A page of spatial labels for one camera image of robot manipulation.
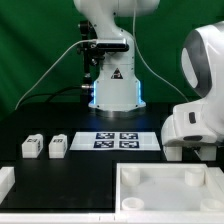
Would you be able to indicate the white square tabletop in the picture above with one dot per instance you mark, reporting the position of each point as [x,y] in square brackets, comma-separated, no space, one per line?
[144,187]

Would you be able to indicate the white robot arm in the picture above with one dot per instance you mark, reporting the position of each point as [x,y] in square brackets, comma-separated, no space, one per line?
[118,90]

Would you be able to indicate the white marker sheet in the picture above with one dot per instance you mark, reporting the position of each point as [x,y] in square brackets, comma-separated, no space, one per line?
[131,141]

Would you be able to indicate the white left obstacle block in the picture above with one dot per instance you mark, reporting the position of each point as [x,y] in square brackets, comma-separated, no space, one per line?
[7,180]

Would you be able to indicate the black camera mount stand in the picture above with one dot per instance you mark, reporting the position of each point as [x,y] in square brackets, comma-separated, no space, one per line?
[89,56]

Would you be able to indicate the silver fixed camera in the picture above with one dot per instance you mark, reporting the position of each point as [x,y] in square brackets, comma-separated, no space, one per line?
[112,45]

